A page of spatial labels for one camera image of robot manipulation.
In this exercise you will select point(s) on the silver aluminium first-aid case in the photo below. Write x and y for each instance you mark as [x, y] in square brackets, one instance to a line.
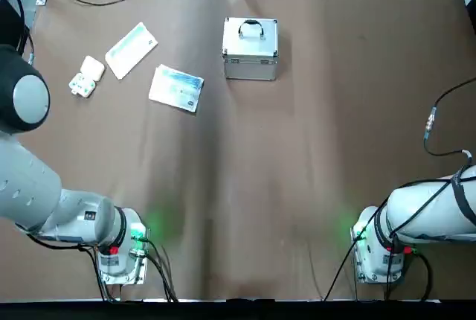
[250, 46]

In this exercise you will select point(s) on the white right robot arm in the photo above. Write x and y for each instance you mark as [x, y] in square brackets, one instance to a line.
[427, 208]

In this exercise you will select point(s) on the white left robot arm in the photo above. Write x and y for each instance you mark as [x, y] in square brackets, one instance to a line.
[74, 216]

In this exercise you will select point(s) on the open white pill box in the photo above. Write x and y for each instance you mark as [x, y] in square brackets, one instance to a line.
[86, 78]

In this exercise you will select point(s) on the blue white mask packet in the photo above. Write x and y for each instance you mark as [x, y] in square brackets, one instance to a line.
[176, 87]

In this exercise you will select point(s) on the long white teal-striped packet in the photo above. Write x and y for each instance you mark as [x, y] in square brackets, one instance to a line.
[130, 50]

